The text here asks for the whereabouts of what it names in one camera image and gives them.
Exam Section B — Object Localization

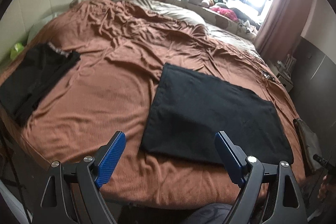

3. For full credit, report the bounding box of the black bear print t-shirt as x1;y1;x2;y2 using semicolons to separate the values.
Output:
141;64;294;164

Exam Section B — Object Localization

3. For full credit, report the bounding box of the brown curtain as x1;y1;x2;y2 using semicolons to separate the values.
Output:
254;0;313;61

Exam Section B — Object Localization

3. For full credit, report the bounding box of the folded black garment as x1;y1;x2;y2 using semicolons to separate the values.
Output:
1;42;80;127

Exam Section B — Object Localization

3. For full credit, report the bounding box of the right hand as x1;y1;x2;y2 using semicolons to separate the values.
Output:
318;174;334;201

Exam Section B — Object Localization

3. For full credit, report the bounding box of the green plastic bag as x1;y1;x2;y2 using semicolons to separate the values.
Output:
10;43;25;61

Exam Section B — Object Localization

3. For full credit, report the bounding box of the black strap with buckle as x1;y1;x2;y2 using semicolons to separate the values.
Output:
260;70;279;83

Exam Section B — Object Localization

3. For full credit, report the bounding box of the grey bag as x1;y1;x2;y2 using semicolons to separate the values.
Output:
293;118;322;176

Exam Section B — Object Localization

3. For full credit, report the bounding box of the beige patterned bed sheet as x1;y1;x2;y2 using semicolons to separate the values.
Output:
115;0;261;59

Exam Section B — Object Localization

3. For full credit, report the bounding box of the white bedside shelf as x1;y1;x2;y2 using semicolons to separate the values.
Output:
266;55;296;93

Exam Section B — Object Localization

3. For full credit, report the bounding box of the pile of clothes on sill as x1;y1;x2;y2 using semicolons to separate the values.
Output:
179;0;261;41

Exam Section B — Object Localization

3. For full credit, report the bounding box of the brown bed blanket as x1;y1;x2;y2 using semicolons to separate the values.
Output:
1;0;305;209

